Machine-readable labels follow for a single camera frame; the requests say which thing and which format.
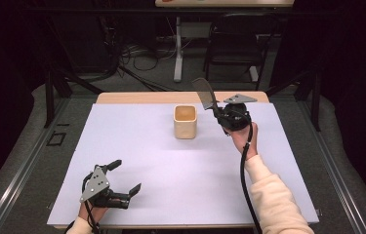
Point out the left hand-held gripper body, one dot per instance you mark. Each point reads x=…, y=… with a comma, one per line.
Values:
x=96, y=187

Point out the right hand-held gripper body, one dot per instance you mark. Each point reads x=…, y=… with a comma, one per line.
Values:
x=235, y=117

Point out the cream square ceramic cup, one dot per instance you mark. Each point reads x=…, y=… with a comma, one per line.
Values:
x=185, y=126

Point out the person's right hand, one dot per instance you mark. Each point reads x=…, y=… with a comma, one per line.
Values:
x=240, y=139

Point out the person's left hand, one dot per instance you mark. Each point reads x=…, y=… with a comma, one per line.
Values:
x=94, y=213

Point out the white table cover sheet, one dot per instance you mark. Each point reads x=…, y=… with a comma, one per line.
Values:
x=170, y=178

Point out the black chair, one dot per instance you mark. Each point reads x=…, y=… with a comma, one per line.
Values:
x=232, y=45

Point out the black metal stand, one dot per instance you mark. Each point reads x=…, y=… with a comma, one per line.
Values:
x=307, y=91
x=57, y=87

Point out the white desk leg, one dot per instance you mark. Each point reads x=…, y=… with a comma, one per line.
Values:
x=178, y=52

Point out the metal floor rail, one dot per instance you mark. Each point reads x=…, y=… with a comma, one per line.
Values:
x=336, y=175
x=18, y=175

